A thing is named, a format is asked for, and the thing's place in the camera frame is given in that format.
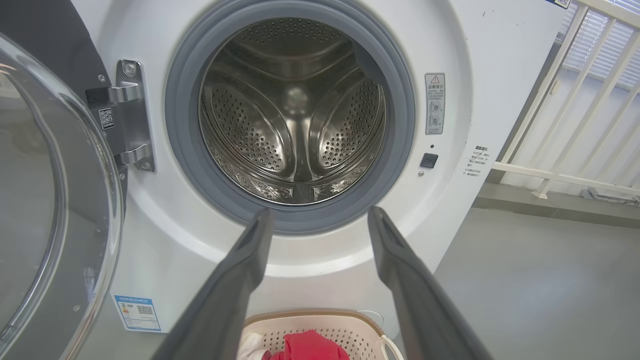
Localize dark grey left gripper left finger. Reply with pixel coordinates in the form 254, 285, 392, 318
150, 207, 275, 360

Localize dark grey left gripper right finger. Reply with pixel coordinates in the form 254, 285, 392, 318
367, 206, 493, 360

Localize red white basketball jersey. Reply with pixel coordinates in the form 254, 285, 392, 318
237, 329, 351, 360

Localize round black glass washer door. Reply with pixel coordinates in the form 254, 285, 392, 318
0, 0, 128, 360

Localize cream perforated laundry basket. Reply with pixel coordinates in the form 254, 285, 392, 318
241, 309, 405, 360

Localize white front-load washing machine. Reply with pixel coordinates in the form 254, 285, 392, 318
70, 0, 571, 346

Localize grey rubber door gasket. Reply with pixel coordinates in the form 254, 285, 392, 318
165, 0, 416, 236

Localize silver metal door hinge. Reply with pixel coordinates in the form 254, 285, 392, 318
85, 59, 157, 173

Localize stainless steel washing machine drum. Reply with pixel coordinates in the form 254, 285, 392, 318
199, 18, 387, 206

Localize round white filter cap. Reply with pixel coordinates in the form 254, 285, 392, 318
356, 310, 385, 328

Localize blue energy label sticker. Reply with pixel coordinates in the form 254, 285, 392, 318
114, 294, 162, 333

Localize white metal railing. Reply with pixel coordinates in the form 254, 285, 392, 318
492, 0, 640, 201

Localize grey warning sticker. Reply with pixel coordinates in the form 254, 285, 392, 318
425, 73, 446, 136

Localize white window blinds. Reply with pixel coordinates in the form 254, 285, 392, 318
562, 0, 640, 91

